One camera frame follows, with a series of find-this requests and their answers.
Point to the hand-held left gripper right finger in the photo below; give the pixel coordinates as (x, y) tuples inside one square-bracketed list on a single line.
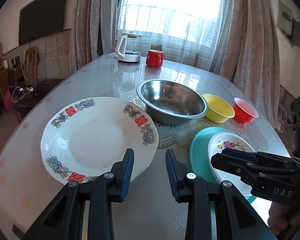
[(171, 175)]

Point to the white oval floral plate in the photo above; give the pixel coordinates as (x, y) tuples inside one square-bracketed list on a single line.
[(225, 140)]

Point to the dark wooden low table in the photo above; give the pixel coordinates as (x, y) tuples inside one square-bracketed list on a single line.
[(47, 85)]

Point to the yellow wooden cabinet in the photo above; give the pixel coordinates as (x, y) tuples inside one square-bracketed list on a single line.
[(0, 85)]

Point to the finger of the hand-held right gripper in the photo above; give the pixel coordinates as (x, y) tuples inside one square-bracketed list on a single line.
[(237, 153), (230, 166)]

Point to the white power strip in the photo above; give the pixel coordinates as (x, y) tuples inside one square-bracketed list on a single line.
[(30, 88)]

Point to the yellow plastic bowl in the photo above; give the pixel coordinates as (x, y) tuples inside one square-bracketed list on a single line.
[(217, 107)]

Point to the white sheer curtain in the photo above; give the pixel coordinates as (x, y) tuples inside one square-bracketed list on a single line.
[(180, 30)]

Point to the red plastic bowl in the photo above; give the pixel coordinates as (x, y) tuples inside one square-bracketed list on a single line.
[(243, 112)]

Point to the white electric kettle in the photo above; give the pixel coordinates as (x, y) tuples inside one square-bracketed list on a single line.
[(120, 47)]

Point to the grey wall panel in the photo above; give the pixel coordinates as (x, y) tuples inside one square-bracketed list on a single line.
[(283, 17)]

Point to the pink plastic object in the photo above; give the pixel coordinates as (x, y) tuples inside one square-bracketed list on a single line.
[(8, 100)]

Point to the stainless steel bowl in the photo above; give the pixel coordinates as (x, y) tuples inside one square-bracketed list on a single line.
[(170, 97)]

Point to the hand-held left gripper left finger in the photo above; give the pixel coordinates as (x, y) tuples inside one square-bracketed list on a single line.
[(128, 175)]

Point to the grey wall box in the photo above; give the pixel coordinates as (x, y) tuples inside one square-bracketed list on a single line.
[(297, 33)]

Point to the person's right hand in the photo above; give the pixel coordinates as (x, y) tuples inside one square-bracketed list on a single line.
[(281, 217)]

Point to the beige velvet curtain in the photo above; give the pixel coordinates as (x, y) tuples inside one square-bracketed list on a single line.
[(87, 25), (250, 42)]

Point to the black wall television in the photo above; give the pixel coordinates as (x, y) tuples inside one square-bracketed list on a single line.
[(42, 15)]

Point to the red mug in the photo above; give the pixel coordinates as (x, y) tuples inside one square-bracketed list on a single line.
[(154, 58)]

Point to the large white plate red print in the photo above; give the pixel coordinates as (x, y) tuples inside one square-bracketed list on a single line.
[(90, 140)]

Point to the teal plate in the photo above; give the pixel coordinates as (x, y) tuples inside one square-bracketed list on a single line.
[(198, 150)]

